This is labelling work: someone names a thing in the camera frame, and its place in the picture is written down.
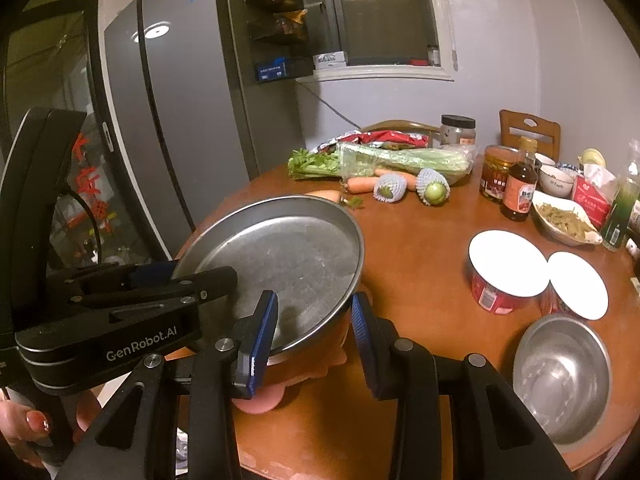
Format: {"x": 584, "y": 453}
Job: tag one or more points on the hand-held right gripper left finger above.
{"x": 262, "y": 345}

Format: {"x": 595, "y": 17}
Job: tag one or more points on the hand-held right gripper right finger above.
{"x": 362, "y": 350}

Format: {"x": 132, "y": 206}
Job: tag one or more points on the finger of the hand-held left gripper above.
{"x": 150, "y": 275}
{"x": 200, "y": 282}

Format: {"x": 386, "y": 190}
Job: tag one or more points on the pink plate with ears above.
{"x": 265, "y": 402}

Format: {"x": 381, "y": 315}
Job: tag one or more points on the round metal pan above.
{"x": 290, "y": 255}

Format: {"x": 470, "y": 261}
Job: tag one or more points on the red white-lidded noodle bowl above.
{"x": 577, "y": 282}
{"x": 505, "y": 260}

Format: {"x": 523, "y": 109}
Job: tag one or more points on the metal bowl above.
{"x": 560, "y": 375}

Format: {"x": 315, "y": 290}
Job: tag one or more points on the person's left hand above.
{"x": 30, "y": 425}

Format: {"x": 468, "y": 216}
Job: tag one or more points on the large carrot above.
{"x": 327, "y": 194}

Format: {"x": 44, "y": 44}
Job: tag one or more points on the green fruit in foam net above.
{"x": 389, "y": 189}
{"x": 434, "y": 190}

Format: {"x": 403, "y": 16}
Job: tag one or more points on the grey refrigerator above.
{"x": 200, "y": 110}

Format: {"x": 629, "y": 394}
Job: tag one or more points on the celery in plastic bag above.
{"x": 400, "y": 157}

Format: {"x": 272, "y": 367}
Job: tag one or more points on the glass door with red decorations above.
{"x": 85, "y": 85}

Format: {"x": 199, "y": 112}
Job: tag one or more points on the red snack bag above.
{"x": 385, "y": 139}

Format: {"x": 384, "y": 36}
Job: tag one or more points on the chili sauce jar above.
{"x": 496, "y": 175}

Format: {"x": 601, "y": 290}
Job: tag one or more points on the dark sauce bottle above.
{"x": 519, "y": 190}

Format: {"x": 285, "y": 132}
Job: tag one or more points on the curved wooden chair back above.
{"x": 400, "y": 126}

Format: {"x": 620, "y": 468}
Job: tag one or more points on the blue box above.
{"x": 280, "y": 70}

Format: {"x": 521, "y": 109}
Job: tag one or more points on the clear jar with black lid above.
{"x": 457, "y": 132}

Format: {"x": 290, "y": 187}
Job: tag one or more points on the dish of pickled vegetables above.
{"x": 565, "y": 220}

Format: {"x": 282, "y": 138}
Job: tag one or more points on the blue and white ceramic bowl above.
{"x": 557, "y": 182}

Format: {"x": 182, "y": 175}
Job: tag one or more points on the white box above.
{"x": 330, "y": 60}

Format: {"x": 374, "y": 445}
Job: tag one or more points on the black refrigerator side rack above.
{"x": 280, "y": 25}

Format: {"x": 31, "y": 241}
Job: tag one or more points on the red tissue box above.
{"x": 590, "y": 200}

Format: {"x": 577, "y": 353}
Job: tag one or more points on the wooden chair with cutout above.
{"x": 530, "y": 132}

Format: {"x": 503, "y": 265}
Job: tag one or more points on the clear bottle with green liquid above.
{"x": 620, "y": 210}

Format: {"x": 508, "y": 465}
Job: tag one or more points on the window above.
{"x": 380, "y": 10}

